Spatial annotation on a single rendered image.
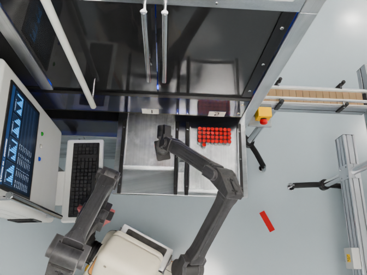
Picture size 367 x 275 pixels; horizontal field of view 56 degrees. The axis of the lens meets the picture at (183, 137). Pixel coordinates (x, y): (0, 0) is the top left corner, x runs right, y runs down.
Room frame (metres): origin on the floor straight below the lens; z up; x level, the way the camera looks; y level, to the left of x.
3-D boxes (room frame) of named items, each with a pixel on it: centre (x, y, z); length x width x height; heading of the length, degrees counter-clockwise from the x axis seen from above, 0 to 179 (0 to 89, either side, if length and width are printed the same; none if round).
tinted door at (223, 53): (0.74, -0.06, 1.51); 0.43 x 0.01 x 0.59; 98
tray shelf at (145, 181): (0.56, 0.00, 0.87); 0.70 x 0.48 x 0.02; 98
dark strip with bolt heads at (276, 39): (0.76, -0.25, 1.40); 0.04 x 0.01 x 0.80; 98
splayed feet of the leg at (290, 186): (0.72, -1.11, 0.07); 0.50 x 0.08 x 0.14; 98
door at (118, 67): (0.68, 0.38, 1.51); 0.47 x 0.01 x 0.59; 98
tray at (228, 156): (0.54, -0.18, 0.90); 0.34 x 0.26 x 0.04; 8
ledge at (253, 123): (0.85, -0.40, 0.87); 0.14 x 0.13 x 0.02; 8
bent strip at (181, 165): (0.41, -0.02, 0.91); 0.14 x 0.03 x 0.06; 8
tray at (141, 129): (0.60, 0.18, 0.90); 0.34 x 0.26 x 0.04; 8
